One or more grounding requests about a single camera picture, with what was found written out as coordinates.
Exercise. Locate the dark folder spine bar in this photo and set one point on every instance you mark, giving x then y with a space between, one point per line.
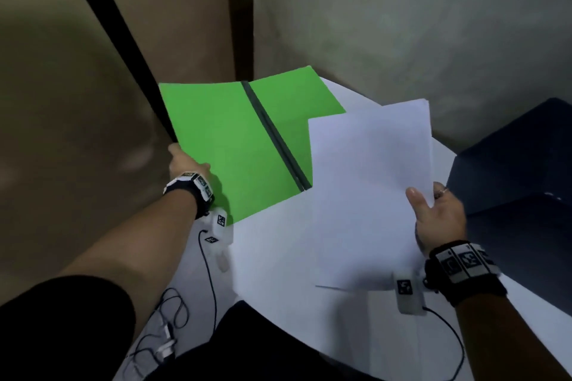
277 137

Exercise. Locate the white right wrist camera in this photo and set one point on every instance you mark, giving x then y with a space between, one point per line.
409 293

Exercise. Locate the person's right hand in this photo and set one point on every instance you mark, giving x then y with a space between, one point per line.
442 222

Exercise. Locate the person's left hand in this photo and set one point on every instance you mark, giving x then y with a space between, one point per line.
185 166

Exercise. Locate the black wristband with markers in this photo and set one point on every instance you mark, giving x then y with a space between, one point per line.
196 191
464 271

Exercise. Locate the black left wristband with markers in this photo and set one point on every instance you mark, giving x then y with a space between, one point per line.
196 191

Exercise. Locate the person's right thumb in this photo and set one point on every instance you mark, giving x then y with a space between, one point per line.
418 203

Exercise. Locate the dark blue chair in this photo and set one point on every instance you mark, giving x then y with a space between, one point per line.
518 197

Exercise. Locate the green folder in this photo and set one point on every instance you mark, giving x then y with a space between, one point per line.
214 135

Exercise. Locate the person's right forearm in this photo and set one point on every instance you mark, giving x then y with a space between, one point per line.
509 340

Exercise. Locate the white paper sheets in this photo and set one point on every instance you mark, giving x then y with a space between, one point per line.
366 197

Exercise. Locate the person's left fingers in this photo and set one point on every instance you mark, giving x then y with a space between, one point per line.
173 152

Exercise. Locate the person's left forearm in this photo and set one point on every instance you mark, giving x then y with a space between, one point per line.
147 251

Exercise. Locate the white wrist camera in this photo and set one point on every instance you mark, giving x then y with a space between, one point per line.
221 226
409 293

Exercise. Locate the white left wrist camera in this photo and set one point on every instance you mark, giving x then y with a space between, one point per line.
221 226

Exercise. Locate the black right wristband with markers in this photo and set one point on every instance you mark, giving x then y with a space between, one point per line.
464 271

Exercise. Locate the black pole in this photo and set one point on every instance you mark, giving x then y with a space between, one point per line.
120 37

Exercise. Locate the person's black shirt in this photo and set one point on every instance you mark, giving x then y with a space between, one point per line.
67 331

